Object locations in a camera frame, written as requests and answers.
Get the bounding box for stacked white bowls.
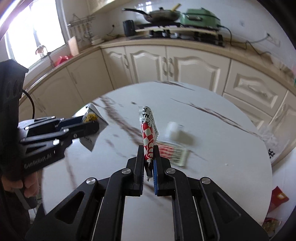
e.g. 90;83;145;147
91;38;105;46

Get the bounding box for steel faucet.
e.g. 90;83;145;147
35;45;55;68

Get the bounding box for red green flat packet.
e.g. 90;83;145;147
158;143;189;167

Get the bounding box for round white marble table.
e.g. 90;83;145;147
41;81;273;241

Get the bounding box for silver yellow wrapper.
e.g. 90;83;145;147
72;103;108;152

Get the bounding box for wooden cutting board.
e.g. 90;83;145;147
68;36;80;56

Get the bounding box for black electric kettle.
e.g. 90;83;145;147
123;20;135;37

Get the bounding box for kitchen window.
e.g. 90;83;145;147
4;1;65;68

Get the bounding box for red paper bag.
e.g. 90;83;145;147
268;186;289;213

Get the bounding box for lower cream cabinets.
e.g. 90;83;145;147
25;42;295;159

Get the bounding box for hanging utensil rack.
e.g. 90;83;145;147
67;14;96;42

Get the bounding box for red white checkered wrapper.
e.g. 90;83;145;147
139;106;159;180

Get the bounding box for black gas stove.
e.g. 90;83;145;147
130;30;226;47

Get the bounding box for person's left hand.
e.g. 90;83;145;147
1;172;39;198

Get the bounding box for green electric cooker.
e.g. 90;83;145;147
179;8;221;31

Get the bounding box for black wok with lid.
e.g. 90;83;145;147
122;8;181;23

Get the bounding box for white packaged block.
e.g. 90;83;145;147
165;121;194;146

